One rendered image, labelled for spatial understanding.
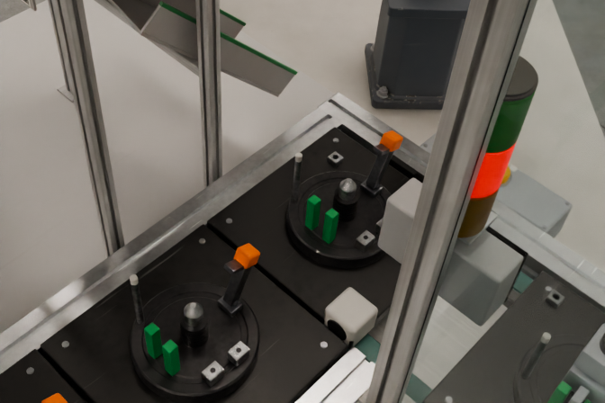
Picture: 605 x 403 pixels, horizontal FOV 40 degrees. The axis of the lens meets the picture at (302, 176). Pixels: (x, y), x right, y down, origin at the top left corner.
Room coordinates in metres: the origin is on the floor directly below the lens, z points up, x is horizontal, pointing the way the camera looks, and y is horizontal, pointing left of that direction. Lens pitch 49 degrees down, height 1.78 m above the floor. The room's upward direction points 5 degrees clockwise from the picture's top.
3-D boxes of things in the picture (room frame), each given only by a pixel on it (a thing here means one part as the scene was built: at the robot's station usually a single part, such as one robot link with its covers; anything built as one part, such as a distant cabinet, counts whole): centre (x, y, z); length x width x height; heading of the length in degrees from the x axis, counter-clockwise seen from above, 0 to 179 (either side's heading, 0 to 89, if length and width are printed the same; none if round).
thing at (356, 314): (0.64, -0.05, 1.01); 0.24 x 0.24 x 0.13; 51
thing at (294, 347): (0.45, 0.10, 1.01); 0.24 x 0.24 x 0.13; 51
